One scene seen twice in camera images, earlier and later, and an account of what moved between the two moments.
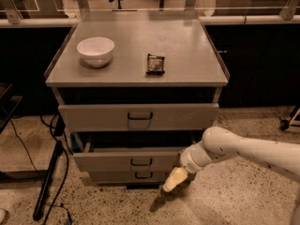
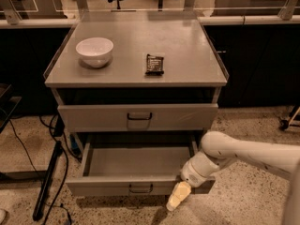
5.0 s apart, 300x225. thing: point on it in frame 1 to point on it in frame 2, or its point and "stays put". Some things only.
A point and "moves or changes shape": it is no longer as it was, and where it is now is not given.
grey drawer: [124, 159] moves or changes shape
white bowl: [96, 51] stays put
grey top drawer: [139, 117] stays put
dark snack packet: [156, 65] stays put
